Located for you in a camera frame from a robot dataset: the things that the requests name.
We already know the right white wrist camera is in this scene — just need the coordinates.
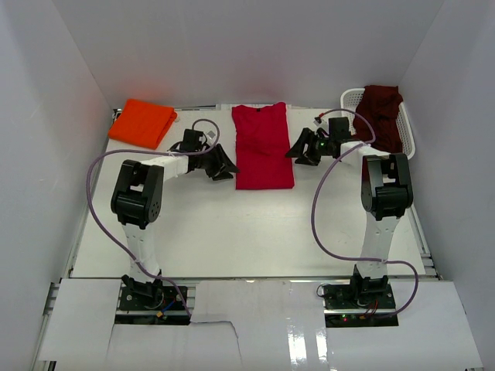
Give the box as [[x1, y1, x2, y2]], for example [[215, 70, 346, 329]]
[[314, 114, 323, 127]]

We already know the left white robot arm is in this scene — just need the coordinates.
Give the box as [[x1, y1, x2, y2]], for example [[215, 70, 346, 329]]
[[111, 129, 240, 308]]

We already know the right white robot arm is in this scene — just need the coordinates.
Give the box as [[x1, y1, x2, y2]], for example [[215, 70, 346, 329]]
[[285, 117, 413, 308]]

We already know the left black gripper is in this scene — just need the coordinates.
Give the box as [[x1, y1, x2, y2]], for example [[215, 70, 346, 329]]
[[194, 143, 239, 181]]

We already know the bright red t shirt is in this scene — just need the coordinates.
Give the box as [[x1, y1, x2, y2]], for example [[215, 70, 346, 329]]
[[231, 102, 295, 190]]

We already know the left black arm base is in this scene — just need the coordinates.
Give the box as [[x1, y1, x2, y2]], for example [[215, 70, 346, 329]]
[[114, 285, 190, 326]]

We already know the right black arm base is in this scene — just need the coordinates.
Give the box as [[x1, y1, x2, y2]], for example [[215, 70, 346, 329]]
[[316, 284, 399, 328]]

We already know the dark maroon t shirt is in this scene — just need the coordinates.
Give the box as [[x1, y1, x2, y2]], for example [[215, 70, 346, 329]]
[[356, 85, 403, 153]]

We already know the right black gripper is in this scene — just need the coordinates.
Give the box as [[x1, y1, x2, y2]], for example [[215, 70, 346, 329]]
[[285, 128, 335, 167]]

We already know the white plastic basket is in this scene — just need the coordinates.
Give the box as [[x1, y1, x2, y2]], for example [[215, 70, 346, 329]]
[[340, 88, 415, 160]]

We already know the white printed label strip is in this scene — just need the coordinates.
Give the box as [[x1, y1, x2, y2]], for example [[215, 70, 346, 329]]
[[216, 103, 277, 111]]

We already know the folded orange t shirt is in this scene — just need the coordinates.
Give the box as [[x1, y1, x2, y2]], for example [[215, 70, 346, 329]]
[[108, 99, 178, 150]]

